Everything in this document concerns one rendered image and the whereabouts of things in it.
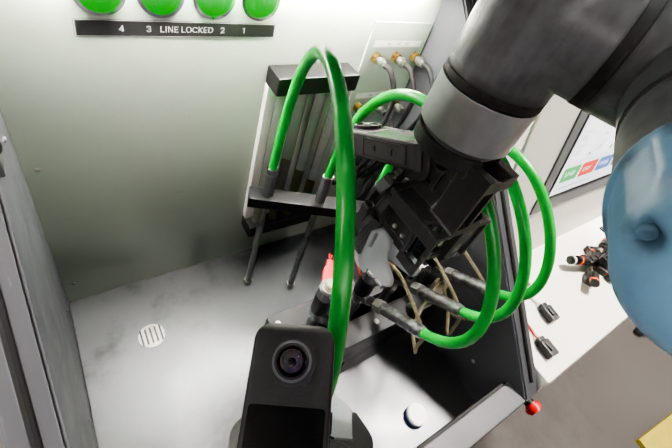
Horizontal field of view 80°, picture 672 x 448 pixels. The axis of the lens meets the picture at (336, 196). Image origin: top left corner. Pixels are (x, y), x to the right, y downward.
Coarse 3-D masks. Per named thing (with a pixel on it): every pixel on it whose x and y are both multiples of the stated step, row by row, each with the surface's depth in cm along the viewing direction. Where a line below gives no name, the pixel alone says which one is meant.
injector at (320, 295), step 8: (320, 288) 55; (320, 296) 55; (328, 296) 54; (312, 304) 58; (320, 304) 56; (328, 304) 56; (312, 312) 58; (320, 312) 57; (312, 320) 60; (320, 320) 58
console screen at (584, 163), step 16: (576, 128) 71; (592, 128) 75; (608, 128) 80; (576, 144) 75; (592, 144) 79; (608, 144) 84; (560, 160) 75; (576, 160) 79; (592, 160) 84; (608, 160) 90; (560, 176) 79; (576, 176) 84; (592, 176) 89; (608, 176) 96; (560, 192) 83; (576, 192) 89
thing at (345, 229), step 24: (312, 48) 39; (336, 72) 32; (288, 96) 51; (336, 96) 31; (288, 120) 55; (336, 120) 30; (336, 144) 29; (336, 168) 28; (336, 192) 28; (336, 216) 28; (336, 240) 27; (336, 264) 27; (336, 288) 27; (336, 312) 27; (336, 336) 27; (336, 360) 27; (336, 384) 29
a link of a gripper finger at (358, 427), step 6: (354, 414) 30; (354, 420) 30; (360, 420) 30; (354, 426) 29; (360, 426) 29; (354, 432) 28; (360, 432) 28; (366, 432) 28; (354, 438) 27; (360, 438) 27; (366, 438) 27; (348, 444) 26; (354, 444) 26; (360, 444) 27; (366, 444) 27; (372, 444) 27
